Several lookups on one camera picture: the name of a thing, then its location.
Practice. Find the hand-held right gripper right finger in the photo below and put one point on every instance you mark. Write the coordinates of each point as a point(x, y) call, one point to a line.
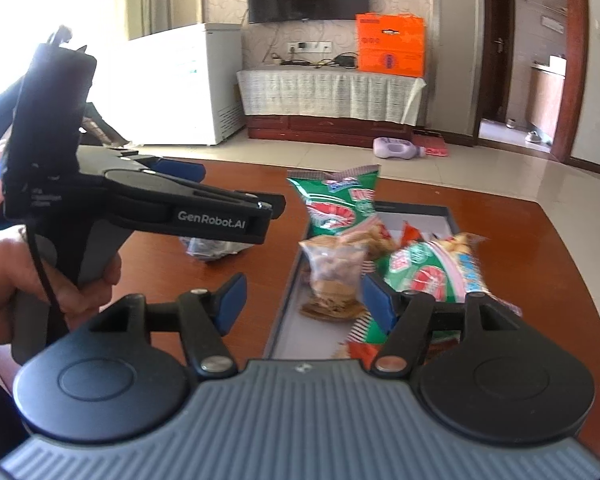
point(377, 305)

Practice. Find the tan snack packet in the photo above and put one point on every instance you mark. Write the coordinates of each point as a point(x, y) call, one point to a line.
point(330, 310)

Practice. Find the clear packet of dark nuts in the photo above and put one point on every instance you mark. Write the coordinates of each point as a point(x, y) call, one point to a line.
point(215, 250)

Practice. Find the green snack packet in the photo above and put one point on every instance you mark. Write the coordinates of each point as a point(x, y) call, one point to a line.
point(430, 270)
point(337, 200)

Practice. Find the white chest freezer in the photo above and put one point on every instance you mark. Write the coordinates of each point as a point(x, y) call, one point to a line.
point(180, 85)

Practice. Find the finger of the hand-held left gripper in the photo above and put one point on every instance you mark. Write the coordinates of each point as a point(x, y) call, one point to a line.
point(265, 200)
point(180, 169)

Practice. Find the clear tan peanut packet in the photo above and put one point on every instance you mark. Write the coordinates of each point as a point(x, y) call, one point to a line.
point(332, 267)

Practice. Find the blue tray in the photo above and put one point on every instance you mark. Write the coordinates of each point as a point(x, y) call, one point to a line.
point(290, 320)

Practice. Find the orange snack packet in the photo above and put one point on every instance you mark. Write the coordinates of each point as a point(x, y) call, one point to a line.
point(362, 351)

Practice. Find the orange cardboard box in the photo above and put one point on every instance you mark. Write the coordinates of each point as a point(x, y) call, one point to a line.
point(390, 45)

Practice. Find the black router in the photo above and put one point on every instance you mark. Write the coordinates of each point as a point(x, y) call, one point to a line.
point(346, 61)

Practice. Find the wooden kitchen cabinet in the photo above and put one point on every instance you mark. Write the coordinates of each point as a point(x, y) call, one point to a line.
point(545, 92)

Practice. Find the person's left hand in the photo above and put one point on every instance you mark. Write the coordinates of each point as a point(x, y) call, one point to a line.
point(5, 275)

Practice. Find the long red snack bar packet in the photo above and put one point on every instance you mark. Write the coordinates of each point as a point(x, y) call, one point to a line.
point(415, 234)

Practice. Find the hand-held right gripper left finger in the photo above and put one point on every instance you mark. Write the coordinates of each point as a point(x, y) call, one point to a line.
point(230, 302)

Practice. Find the white plastic bottle on floor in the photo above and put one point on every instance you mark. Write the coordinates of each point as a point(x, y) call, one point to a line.
point(397, 150)

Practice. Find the cloth-covered television cabinet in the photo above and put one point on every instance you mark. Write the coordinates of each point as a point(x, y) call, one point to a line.
point(330, 95)

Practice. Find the pink floor cloth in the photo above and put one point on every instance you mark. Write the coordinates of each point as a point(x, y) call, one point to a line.
point(432, 145)

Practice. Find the wall power outlets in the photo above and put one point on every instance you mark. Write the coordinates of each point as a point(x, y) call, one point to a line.
point(310, 46)

